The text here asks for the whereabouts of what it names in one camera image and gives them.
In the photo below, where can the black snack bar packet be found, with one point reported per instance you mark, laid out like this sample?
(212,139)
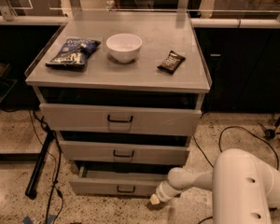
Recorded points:
(171,63)

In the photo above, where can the grey middle drawer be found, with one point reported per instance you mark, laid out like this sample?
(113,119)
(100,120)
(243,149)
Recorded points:
(127,153)

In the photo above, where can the grey drawer cabinet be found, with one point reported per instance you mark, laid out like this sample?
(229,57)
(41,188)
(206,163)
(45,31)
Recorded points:
(139,83)

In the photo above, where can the white bowl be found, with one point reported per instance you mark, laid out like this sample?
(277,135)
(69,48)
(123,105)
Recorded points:
(124,47)

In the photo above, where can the grey drawer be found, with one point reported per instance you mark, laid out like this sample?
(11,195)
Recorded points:
(121,119)
(118,178)
(127,153)

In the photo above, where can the black table leg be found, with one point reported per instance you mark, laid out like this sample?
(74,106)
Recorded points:
(31,192)

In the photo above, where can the blue chip bag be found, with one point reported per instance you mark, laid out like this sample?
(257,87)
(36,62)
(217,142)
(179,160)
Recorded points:
(74,53)

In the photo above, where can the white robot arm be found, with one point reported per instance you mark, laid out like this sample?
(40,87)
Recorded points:
(244,188)

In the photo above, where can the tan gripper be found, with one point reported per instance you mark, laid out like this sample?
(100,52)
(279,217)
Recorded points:
(161,192)

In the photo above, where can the grey top drawer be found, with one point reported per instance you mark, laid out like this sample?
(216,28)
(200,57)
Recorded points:
(121,119)

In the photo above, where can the black caster wheel upper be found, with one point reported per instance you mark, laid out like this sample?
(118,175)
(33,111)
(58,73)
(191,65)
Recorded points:
(269,134)

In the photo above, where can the clear plastic bottle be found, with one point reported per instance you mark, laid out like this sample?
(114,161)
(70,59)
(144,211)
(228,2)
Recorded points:
(110,4)

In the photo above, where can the grey bottom drawer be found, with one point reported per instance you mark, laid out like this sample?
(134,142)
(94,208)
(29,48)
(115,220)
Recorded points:
(118,178)

